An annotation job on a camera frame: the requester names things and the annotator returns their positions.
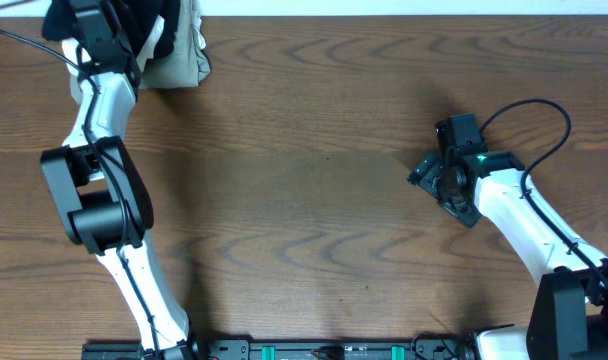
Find black leggings with coral cuffs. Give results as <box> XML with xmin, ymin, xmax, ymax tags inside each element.
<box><xmin>42</xmin><ymin>0</ymin><xmax>164</xmax><ymax>55</ymax></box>

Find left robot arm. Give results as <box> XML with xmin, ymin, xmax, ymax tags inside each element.
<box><xmin>40</xmin><ymin>0</ymin><xmax>200</xmax><ymax>359</ymax></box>

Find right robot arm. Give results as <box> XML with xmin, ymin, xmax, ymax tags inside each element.
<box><xmin>408</xmin><ymin>114</ymin><xmax>608</xmax><ymax>359</ymax></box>

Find khaki folded garment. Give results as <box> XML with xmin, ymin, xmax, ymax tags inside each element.
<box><xmin>69</xmin><ymin>0</ymin><xmax>212</xmax><ymax>101</ymax></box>

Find black folded garment on pile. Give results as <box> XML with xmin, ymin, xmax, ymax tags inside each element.
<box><xmin>154</xmin><ymin>0</ymin><xmax>181</xmax><ymax>59</ymax></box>

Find white folded garment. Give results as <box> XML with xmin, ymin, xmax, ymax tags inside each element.
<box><xmin>62</xmin><ymin>15</ymin><xmax>165</xmax><ymax>76</ymax></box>

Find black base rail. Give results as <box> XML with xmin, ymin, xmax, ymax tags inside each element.
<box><xmin>80</xmin><ymin>334</ymin><xmax>480</xmax><ymax>360</ymax></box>

